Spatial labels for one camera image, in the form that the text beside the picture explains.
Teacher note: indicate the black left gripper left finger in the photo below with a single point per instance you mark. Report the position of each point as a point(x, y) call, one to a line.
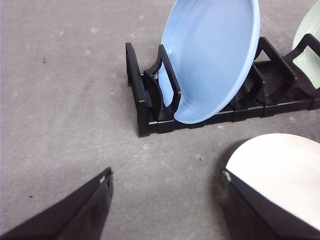
point(80, 217)

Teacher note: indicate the white plate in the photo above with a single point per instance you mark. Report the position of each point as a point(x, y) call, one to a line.
point(285, 166)

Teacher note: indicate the black plate rack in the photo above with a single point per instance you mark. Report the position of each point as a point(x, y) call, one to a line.
point(283, 86)

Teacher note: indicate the green plate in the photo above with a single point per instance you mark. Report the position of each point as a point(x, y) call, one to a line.
point(309, 61)

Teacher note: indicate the blue plate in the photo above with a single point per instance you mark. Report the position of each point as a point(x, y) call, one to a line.
point(211, 45)

